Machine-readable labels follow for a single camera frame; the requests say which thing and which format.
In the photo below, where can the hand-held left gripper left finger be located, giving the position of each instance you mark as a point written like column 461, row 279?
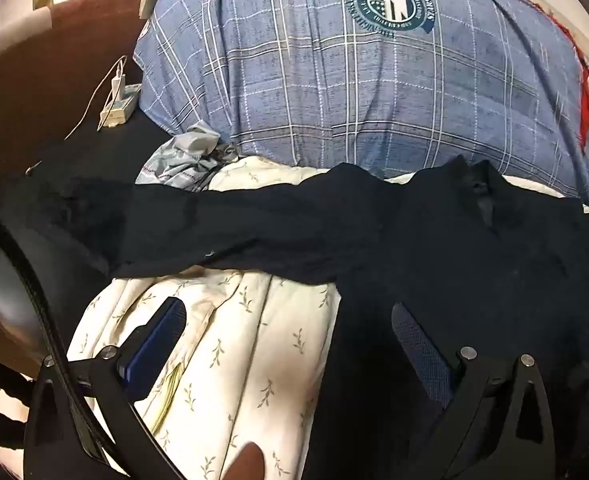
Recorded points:
column 157, row 340

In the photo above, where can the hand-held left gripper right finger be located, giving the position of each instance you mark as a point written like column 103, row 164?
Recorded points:
column 419, row 345

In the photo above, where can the dark navy shirt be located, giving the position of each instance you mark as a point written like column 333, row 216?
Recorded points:
column 424, row 235

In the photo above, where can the white leaf-print bed sheet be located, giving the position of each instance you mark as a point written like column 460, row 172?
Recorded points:
column 254, row 335

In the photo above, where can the black glossy object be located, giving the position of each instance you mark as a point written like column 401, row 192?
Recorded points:
column 4, row 285

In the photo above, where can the grey crumpled cloth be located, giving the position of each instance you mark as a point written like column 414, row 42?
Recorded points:
column 194, row 142

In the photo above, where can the white charger plug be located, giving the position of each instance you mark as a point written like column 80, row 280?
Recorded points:
column 118, row 81

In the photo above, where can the brown headboard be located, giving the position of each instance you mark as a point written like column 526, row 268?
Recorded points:
column 49, row 70

